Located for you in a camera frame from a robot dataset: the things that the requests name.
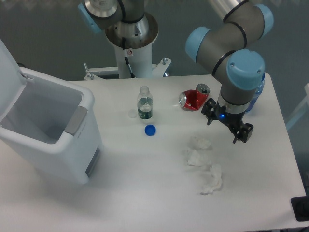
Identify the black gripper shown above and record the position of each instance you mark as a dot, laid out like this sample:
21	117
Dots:
214	111

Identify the white trash can with lid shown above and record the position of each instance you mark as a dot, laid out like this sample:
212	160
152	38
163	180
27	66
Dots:
48	121

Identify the crushed red soda can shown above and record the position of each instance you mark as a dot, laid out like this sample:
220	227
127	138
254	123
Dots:
193	99

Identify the blue bottle cap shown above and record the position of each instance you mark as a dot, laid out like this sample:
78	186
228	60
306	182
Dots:
150	130

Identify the blue drink bottle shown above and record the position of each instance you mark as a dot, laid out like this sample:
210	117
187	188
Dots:
258	92

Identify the upper crumpled white tissue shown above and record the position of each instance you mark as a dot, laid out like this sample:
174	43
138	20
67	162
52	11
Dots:
199	143

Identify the crumpled white tissue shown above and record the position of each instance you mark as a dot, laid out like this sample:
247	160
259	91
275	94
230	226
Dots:
199	143
196	158
211	180

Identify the middle crumpled white tissue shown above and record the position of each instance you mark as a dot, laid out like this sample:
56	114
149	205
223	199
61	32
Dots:
196	158

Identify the lower crumpled white tissue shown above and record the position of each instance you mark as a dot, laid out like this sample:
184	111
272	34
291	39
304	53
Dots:
211	180

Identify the clear bottle with green label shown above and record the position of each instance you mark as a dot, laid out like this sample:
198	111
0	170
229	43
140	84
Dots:
145	103

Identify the black device at table corner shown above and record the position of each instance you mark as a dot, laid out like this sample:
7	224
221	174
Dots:
300	207

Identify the white frame at right edge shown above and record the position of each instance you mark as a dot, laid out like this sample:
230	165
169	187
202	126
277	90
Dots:
299	111

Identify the white metal base frame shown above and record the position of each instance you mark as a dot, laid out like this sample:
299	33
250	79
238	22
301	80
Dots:
158	70

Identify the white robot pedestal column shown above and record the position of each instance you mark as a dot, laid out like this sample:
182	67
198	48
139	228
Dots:
132	44

